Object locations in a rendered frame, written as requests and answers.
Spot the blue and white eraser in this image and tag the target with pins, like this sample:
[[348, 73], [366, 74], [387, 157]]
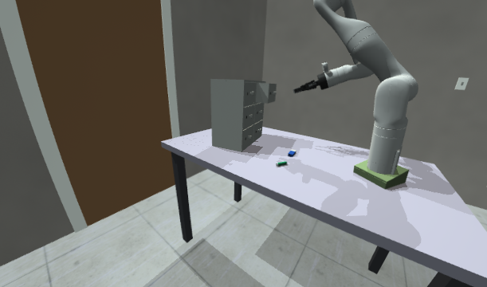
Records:
[[292, 153]]

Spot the grey drawer front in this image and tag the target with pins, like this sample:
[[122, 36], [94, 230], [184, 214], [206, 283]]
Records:
[[257, 130], [249, 96], [248, 119], [258, 111], [265, 93], [247, 137]]

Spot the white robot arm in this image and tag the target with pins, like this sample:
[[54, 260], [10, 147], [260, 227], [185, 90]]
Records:
[[396, 88]]

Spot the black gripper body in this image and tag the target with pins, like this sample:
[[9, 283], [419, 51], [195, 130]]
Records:
[[322, 82]]

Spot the grey chest of drawers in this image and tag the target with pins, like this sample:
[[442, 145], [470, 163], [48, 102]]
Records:
[[227, 108]]

